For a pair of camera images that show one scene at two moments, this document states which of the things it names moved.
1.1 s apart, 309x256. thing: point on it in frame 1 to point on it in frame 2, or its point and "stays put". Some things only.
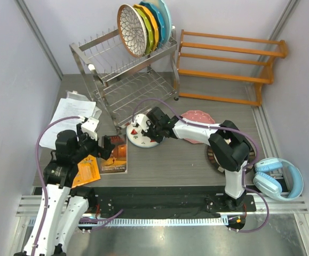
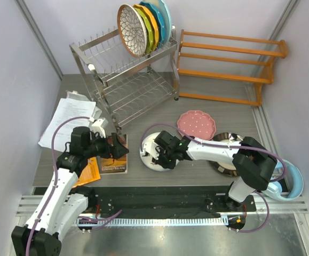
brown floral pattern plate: x=132 y=30 stays put
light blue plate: x=163 y=9 stays put
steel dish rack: x=117 y=81 stays put
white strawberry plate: x=134 y=134 to x=147 y=159
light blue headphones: x=271 y=185 stays put
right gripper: x=158 y=140 to x=159 y=161
